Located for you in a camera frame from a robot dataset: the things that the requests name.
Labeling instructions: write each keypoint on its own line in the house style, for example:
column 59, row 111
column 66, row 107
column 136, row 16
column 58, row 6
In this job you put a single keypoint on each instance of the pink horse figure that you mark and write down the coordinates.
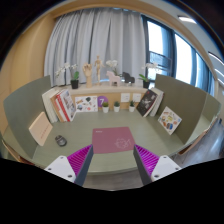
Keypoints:
column 114, row 79

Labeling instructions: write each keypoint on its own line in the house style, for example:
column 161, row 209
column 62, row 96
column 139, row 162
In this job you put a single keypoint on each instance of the green desk divider panel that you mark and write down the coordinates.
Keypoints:
column 211, row 106
column 183, row 100
column 23, row 106

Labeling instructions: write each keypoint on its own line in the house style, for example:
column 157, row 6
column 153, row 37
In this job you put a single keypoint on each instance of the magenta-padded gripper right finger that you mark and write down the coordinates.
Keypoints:
column 165, row 166

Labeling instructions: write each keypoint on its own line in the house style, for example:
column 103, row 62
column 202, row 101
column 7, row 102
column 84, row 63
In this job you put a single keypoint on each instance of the thick white book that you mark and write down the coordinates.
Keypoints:
column 48, row 105

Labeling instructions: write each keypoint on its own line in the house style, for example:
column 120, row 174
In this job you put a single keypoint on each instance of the window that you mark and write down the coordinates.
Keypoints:
column 183, row 56

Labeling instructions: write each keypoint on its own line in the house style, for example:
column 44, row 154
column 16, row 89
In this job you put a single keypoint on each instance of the purple round number sign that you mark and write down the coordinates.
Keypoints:
column 102, row 100

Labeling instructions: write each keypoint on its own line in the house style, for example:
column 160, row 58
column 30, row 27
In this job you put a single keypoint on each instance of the beige book with red text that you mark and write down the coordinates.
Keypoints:
column 40, row 129

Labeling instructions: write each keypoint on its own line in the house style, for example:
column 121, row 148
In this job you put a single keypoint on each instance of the black horse figure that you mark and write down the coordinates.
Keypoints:
column 128, row 78

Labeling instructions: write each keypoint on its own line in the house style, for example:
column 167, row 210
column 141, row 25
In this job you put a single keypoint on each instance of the white orchid in black pot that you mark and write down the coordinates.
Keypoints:
column 146, row 84
column 74, row 84

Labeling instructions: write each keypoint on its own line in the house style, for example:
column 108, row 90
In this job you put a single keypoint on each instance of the grey computer mouse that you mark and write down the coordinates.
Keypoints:
column 61, row 140

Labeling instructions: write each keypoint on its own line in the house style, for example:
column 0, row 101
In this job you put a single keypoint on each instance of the grey curtain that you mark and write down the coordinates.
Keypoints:
column 100, row 33

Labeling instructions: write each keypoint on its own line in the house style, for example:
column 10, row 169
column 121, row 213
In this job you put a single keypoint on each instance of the white orchid plant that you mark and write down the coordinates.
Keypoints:
column 112, row 63

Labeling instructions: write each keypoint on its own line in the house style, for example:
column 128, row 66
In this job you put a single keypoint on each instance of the pink mouse pad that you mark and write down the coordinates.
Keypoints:
column 113, row 140

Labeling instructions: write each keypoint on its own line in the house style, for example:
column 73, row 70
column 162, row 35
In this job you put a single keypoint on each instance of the white wall socket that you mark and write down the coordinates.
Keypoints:
column 137, row 97
column 125, row 97

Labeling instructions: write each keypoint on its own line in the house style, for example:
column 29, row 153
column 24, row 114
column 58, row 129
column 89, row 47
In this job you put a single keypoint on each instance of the white card with stickers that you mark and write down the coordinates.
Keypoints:
column 86, row 103

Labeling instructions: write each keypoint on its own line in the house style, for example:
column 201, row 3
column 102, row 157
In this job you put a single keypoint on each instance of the ceiling lights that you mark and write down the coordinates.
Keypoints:
column 186, row 19

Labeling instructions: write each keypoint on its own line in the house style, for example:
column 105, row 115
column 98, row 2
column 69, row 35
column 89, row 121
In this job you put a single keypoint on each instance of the wooden mannequin figure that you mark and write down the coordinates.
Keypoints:
column 98, row 66

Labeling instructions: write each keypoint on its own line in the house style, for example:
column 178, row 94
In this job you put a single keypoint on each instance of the wooden hand model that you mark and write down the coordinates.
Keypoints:
column 87, row 73

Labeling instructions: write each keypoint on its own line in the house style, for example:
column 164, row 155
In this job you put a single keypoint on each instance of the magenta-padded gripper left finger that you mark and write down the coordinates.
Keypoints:
column 60, row 166

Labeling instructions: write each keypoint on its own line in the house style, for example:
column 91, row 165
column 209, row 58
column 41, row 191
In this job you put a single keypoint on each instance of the wooden desk shelf ledge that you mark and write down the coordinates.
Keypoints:
column 110, row 90

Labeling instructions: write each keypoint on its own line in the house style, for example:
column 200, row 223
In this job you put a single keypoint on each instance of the brown book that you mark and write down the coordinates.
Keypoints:
column 56, row 111

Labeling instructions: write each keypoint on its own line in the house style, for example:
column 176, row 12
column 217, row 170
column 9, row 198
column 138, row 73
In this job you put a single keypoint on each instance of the black book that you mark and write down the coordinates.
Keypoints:
column 146, row 103

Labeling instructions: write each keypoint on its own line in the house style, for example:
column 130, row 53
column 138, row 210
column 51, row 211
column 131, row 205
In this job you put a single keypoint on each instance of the small succulent in white pot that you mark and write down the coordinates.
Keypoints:
column 105, row 108
column 132, row 108
column 116, row 108

